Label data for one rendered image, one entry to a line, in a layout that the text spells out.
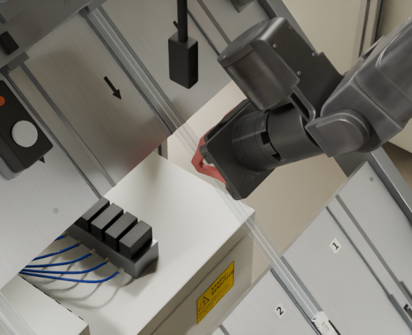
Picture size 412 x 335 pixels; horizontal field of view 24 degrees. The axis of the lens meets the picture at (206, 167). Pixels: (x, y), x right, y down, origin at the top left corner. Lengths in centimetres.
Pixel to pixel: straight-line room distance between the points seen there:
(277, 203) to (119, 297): 97
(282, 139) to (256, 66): 8
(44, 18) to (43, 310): 47
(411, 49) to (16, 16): 35
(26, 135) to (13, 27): 10
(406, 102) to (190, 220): 67
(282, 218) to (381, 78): 145
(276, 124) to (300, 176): 142
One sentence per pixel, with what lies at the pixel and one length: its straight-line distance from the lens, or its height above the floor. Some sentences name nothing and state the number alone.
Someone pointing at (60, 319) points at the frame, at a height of 66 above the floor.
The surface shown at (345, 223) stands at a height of 83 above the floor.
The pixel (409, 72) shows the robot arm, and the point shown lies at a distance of 75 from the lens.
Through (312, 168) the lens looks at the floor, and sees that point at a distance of 230.
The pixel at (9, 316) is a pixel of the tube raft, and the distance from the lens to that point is 88.
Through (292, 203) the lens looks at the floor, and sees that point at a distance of 222.
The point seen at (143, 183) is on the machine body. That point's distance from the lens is 143.
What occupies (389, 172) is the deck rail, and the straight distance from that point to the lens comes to 116.
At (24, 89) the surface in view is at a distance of 93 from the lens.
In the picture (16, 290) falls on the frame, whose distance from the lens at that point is 127.
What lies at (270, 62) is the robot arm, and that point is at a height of 114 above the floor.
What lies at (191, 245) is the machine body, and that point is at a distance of 135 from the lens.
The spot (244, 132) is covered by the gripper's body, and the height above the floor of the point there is 104.
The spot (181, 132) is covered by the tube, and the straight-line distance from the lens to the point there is 99.
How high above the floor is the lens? 169
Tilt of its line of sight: 48 degrees down
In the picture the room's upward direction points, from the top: straight up
